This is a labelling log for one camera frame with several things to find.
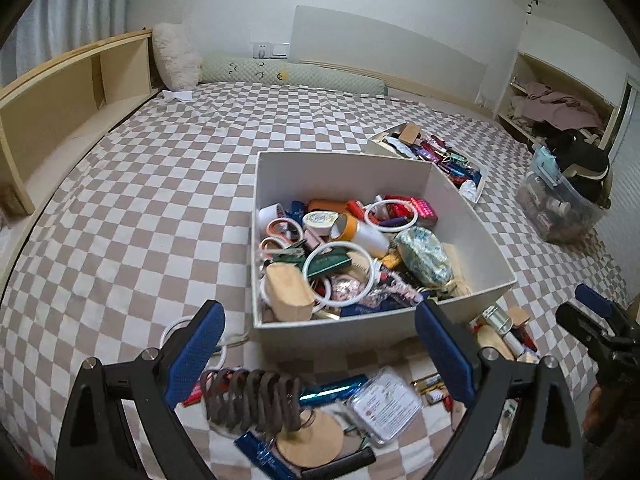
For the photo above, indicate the purple lighter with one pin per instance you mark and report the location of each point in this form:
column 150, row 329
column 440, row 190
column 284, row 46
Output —
column 392, row 220

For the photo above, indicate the brown hair claw clip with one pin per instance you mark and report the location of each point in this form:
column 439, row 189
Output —
column 250, row 400

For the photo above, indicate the small red lighter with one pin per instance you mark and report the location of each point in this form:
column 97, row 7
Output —
column 356, row 207

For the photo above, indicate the wooden bedside shelf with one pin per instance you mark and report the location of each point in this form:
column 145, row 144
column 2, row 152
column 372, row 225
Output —
column 50, row 110

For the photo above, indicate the person's right hand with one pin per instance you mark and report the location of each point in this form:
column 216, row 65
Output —
column 607, row 412

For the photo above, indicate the small tan block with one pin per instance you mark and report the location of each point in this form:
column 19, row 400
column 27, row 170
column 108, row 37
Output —
column 520, row 317

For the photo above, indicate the blue pack with white flower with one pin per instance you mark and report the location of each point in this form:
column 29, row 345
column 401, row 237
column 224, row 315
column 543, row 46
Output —
column 260, row 455

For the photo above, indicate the white tape roll yellow label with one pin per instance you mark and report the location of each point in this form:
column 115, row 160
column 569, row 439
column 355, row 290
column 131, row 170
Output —
column 320, row 220

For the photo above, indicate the pink glitter pouch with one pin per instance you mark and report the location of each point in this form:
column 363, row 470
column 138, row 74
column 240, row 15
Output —
column 345, row 287

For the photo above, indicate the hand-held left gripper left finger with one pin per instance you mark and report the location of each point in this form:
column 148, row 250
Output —
column 197, row 345

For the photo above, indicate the white red roll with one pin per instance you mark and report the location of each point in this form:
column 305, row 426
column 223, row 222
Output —
column 270, row 212

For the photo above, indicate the round cork disc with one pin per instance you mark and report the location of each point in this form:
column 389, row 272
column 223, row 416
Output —
column 315, row 440

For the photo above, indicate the cream oval case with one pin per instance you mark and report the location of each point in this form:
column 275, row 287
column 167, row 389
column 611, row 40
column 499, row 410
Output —
column 492, row 340

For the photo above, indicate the wooden clothes shelf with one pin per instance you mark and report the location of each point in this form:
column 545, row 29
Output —
column 537, row 67

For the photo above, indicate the blue foil stick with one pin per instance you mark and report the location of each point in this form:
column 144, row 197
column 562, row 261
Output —
column 330, row 390

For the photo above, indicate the white fluffy pillow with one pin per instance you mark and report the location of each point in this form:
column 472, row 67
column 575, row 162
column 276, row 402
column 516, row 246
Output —
column 175, row 55

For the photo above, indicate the pink clothes pile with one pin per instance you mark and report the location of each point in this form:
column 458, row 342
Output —
column 555, row 107

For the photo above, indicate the white curtain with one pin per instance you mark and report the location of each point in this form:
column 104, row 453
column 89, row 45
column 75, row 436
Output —
column 75, row 15

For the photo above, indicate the white wall switch panel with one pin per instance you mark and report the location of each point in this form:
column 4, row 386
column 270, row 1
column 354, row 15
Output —
column 270, row 50

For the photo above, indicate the white thread spool orange end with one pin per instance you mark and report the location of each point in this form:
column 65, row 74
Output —
column 370, row 240

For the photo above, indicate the gold foil pack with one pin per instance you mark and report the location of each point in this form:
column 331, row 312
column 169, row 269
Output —
column 430, row 390

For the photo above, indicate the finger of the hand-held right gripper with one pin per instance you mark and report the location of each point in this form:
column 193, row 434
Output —
column 582, row 327
column 595, row 297

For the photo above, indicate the red glitter cigarette pack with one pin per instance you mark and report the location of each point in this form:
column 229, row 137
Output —
column 427, row 210

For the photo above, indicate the orange white scissors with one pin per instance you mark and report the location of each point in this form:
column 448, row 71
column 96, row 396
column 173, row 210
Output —
column 295, row 232

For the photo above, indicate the small white cardboard box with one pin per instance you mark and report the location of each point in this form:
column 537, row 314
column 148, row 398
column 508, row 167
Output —
column 376, row 146

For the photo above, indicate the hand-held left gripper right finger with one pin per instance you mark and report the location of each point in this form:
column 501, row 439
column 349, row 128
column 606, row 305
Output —
column 445, row 350

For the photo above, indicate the black stick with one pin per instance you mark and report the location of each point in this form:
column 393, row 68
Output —
column 340, row 462

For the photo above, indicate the large white cardboard box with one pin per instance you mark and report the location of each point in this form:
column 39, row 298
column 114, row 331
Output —
column 340, row 175

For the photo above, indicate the silver metal cylinder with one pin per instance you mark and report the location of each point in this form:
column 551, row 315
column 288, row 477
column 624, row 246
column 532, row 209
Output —
column 500, row 317

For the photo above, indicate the clear plastic case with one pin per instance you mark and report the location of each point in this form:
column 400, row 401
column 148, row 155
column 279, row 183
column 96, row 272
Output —
column 385, row 405

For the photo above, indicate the white paper scrap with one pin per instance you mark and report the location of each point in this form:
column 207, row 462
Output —
column 177, row 96

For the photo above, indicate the checkered bed sheet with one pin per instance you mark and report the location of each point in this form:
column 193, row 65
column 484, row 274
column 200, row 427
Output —
column 150, row 185

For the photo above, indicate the clear plastic storage bin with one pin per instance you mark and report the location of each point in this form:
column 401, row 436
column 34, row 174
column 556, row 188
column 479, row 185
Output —
column 550, row 210

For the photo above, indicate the blue floral fabric pouch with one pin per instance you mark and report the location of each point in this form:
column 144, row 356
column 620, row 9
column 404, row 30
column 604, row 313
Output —
column 422, row 257

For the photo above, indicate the dark green pack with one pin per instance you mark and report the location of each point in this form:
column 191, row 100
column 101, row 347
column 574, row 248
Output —
column 327, row 262

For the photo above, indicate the pile of colourful lighters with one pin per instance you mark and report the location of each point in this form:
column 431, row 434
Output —
column 440, row 157

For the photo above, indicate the long green bolster pillow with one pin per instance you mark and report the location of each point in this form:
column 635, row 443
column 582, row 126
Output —
column 300, row 75

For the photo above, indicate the black shoe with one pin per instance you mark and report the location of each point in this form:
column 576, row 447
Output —
column 580, row 160

